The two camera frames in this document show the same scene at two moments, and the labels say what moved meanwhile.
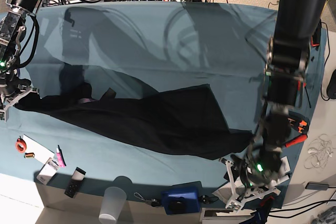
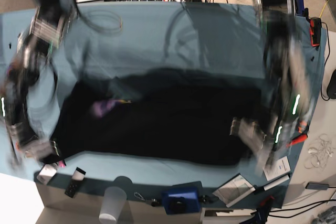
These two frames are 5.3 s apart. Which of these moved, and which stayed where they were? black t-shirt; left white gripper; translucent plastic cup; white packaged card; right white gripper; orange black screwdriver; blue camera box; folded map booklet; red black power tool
Moved: left white gripper; right white gripper; black t-shirt
Stayed: white packaged card; blue camera box; orange black screwdriver; folded map booklet; translucent plastic cup; red black power tool
